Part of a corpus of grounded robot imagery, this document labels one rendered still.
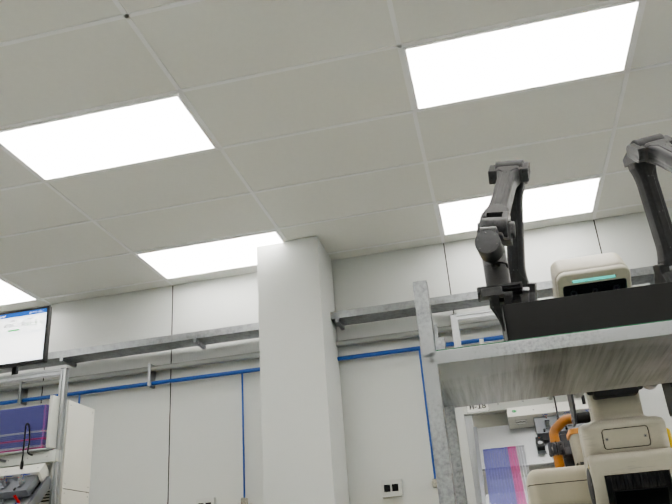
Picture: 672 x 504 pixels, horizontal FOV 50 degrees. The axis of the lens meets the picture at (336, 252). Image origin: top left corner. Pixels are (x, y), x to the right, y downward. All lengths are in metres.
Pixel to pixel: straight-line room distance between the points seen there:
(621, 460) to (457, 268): 3.99
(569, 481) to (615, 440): 0.29
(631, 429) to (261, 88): 2.69
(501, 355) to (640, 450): 0.79
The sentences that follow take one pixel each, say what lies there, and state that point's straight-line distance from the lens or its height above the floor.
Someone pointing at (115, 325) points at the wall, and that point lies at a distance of 6.69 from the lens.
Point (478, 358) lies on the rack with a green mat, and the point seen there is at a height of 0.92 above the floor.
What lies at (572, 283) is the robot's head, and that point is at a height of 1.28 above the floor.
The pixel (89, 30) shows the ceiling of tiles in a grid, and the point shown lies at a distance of 3.78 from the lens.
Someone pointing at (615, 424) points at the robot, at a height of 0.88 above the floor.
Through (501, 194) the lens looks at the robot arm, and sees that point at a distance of 1.89.
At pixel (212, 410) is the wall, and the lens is 6.08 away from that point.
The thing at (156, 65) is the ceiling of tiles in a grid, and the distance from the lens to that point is 3.93.
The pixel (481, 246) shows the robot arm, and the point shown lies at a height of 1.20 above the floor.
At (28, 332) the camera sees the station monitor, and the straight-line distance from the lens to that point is 5.14.
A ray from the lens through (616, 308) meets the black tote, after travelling 1.61.
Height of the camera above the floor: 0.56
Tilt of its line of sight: 24 degrees up
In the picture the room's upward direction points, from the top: 4 degrees counter-clockwise
